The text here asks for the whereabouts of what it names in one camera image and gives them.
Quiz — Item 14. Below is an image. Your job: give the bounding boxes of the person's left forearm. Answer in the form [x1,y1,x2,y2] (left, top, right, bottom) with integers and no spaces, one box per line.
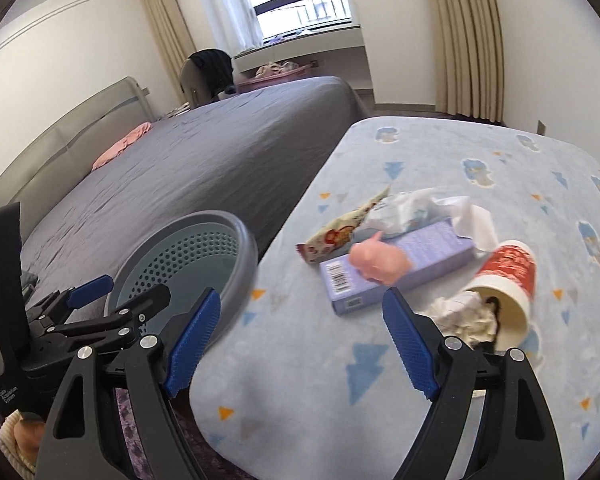
[0,409,37,476]

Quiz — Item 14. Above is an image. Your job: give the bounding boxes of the red and white paper cup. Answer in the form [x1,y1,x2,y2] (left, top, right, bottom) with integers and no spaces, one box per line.
[461,239,537,357]

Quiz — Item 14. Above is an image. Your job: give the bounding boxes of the white tissue sheet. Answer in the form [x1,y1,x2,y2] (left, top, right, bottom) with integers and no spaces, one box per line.
[432,195,499,252]

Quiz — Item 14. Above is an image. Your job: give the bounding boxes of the person's left hand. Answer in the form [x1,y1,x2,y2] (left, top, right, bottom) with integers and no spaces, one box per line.
[17,417,47,457]

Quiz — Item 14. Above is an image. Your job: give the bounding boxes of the brown chair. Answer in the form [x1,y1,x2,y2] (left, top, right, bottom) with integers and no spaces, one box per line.
[180,57,216,109]

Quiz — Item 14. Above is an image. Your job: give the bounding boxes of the cream and red snack wrapper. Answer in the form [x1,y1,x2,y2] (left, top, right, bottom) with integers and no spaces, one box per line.
[295,186,392,264]

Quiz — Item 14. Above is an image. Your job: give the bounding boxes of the clothes in basin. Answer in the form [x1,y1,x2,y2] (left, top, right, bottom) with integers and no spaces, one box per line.
[255,60,301,77]

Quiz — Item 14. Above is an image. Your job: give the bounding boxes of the white window desk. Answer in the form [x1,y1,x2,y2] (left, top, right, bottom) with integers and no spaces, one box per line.
[232,27,371,93]

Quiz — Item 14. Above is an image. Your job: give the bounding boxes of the purple cardboard box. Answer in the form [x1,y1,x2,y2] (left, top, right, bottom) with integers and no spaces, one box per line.
[320,221,476,317]

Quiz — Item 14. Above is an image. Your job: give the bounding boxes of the grey bed headboard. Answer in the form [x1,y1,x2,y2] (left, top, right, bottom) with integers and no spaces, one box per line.
[0,76,153,241]

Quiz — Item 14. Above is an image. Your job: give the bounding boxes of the white sheer curtain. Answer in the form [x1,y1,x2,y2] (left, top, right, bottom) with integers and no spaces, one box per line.
[187,0,263,53]

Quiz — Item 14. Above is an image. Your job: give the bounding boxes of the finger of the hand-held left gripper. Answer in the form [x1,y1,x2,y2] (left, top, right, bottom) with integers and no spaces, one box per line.
[45,284,172,348]
[26,275,115,328]

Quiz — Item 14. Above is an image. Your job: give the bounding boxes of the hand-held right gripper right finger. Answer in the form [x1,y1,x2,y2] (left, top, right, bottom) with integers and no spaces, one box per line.
[383,289,566,480]

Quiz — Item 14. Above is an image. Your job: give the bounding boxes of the grey bed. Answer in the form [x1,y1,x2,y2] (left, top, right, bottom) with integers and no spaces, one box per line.
[17,76,371,321]

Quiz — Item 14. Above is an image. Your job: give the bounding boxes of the pink rubber toy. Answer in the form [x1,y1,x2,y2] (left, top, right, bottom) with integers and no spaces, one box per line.
[349,231,413,287]

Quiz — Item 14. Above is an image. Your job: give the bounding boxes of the blue and white tissue pack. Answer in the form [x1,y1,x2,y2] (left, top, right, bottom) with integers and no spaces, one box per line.
[355,187,471,241]

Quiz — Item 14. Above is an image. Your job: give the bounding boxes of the pink basin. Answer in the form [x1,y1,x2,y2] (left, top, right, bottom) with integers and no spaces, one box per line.
[235,64,313,92]

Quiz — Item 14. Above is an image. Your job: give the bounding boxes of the purple patterned rug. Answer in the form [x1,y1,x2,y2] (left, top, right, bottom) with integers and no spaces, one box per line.
[112,385,241,480]

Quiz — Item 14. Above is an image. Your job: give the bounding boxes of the light blue printed blanket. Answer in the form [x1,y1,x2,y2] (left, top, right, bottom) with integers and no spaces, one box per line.
[187,116,600,476]

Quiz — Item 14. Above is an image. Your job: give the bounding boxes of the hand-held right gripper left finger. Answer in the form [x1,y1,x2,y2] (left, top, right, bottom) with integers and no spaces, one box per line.
[34,287,222,480]

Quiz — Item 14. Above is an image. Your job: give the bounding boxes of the pink cloth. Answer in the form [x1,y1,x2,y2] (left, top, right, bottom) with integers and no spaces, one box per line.
[92,122,153,171]

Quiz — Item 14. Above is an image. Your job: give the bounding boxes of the grey perforated waste basket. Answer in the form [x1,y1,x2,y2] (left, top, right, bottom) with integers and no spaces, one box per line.
[103,210,259,347]

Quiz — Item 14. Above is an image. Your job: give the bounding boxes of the beige curtain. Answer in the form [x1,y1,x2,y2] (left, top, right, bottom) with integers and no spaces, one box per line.
[424,0,506,123]
[137,0,198,111]

